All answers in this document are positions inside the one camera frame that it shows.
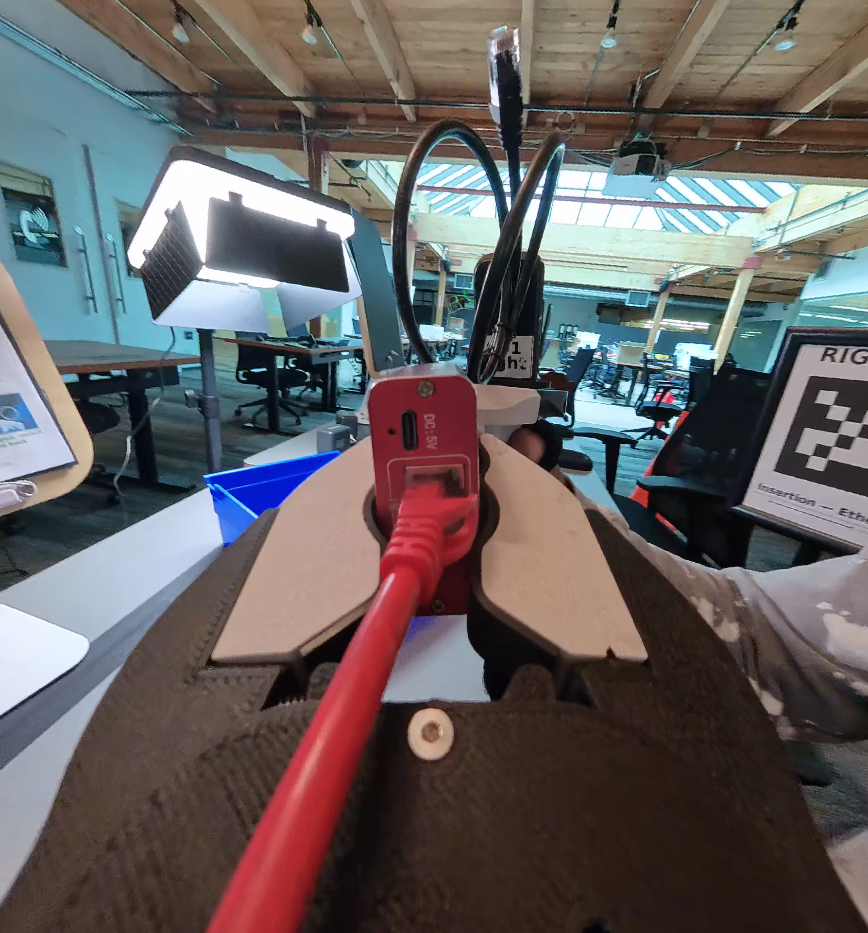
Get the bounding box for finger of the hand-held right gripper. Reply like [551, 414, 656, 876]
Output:
[475, 383, 539, 428]

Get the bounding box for studio light panel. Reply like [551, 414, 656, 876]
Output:
[125, 146, 366, 333]

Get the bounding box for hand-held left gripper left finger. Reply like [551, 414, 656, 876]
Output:
[210, 439, 389, 667]

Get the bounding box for black red office chair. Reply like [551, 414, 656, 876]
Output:
[637, 356, 770, 567]

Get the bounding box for ceiling projector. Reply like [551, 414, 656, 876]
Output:
[600, 138, 672, 198]

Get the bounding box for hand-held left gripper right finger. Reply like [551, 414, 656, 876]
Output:
[469, 433, 649, 667]

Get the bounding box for blue plastic bin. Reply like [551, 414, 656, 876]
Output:
[204, 450, 342, 548]

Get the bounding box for person's right hand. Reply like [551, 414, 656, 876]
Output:
[510, 424, 552, 468]

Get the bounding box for red ethernet cable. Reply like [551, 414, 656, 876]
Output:
[206, 466, 480, 933]

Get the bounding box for black framed marker sign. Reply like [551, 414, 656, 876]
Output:
[728, 327, 868, 553]

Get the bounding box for wooden top desk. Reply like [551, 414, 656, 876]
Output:
[43, 339, 202, 491]

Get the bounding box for grey light stand pole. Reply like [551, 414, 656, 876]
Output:
[185, 328, 225, 475]

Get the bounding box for red ethernet splitter box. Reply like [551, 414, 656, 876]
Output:
[367, 366, 478, 615]

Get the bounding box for wooden document stand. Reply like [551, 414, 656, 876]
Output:
[0, 233, 94, 527]

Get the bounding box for black ethernet cable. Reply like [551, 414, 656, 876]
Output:
[392, 25, 567, 385]

